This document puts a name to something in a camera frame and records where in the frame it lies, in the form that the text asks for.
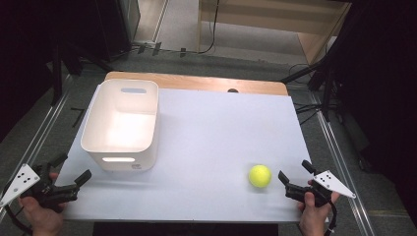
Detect white table cover sheet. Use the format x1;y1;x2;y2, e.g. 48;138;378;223
55;86;316;224

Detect black hanging cable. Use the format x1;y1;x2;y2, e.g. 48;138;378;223
196;0;221;55

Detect wooden table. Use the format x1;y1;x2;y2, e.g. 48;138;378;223
55;71;316;224

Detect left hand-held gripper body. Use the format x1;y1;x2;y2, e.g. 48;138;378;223
0;162;80;209

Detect black metal stand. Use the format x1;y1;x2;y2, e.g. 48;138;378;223
48;40;116;106

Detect person's right hand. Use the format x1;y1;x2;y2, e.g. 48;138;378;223
297;191;340;236

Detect metal floor rail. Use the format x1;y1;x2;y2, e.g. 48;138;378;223
309;91;376;236
0;74;76;224

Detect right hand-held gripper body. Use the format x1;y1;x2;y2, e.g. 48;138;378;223
284;170;357;208

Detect person's left hand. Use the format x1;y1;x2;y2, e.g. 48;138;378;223
18;196;67;236

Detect white plastic storage bin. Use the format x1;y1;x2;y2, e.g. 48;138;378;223
80;78;160;172

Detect light wooden shelf unit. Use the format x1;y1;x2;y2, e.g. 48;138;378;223
196;0;352;66

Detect black tripod stand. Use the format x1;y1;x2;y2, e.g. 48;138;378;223
279;48;345;123

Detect black floor cables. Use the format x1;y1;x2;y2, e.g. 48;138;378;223
287;63;330;126

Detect yellow-green tennis ball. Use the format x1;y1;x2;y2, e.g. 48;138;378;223
248;163;272;189

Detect black curtain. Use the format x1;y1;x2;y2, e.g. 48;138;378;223
0;0;132;143
328;0;417;227

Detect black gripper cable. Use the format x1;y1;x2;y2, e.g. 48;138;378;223
2;196;33;236
324;200;338;236

